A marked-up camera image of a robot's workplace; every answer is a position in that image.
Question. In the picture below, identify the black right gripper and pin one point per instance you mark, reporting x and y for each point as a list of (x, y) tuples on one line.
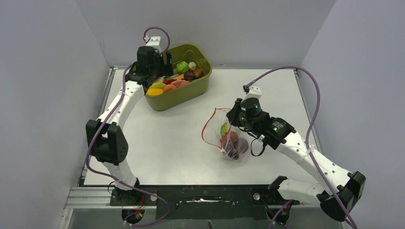
[(232, 115)]

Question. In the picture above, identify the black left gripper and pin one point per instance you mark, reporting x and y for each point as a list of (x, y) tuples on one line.
[(166, 69)]

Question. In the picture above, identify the red chili pepper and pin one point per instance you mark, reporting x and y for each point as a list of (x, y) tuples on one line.
[(167, 82)]

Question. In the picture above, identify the green bumpy lime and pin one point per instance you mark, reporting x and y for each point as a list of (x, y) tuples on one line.
[(182, 67)]

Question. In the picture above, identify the green cabbage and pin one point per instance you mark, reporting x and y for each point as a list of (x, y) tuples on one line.
[(224, 129)]

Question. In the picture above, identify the clear zip top bag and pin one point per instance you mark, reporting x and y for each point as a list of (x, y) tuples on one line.
[(218, 132)]

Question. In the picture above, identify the purple red onion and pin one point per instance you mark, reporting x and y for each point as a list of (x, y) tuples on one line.
[(242, 145)]

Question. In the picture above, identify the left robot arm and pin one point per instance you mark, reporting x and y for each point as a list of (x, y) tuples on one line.
[(107, 145)]

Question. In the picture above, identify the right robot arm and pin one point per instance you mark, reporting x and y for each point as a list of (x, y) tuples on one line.
[(336, 190)]

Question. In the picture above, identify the green yellow mango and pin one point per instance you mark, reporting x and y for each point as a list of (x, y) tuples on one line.
[(158, 85)]

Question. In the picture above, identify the orange carrot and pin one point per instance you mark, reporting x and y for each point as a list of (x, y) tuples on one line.
[(180, 77)]

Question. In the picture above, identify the orange peach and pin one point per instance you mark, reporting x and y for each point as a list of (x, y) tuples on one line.
[(169, 87)]

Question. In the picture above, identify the pink peach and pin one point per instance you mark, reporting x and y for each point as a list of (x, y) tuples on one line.
[(180, 83)]

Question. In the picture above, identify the dark plum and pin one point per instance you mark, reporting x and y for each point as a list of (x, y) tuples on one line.
[(189, 76)]

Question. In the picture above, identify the white garlic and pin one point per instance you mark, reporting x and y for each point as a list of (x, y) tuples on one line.
[(192, 66)]

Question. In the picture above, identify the green plastic bin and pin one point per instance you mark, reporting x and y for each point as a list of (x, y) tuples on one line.
[(189, 53)]

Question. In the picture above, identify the small orange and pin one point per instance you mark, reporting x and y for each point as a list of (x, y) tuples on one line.
[(198, 73)]

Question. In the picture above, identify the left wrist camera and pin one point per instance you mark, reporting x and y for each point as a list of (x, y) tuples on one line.
[(153, 42)]

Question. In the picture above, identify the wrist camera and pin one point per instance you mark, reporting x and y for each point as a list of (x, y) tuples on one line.
[(252, 92), (153, 42)]

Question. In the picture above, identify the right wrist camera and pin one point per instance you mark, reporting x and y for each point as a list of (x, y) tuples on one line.
[(252, 92)]

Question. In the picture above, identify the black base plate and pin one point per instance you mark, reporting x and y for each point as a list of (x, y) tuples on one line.
[(172, 202)]

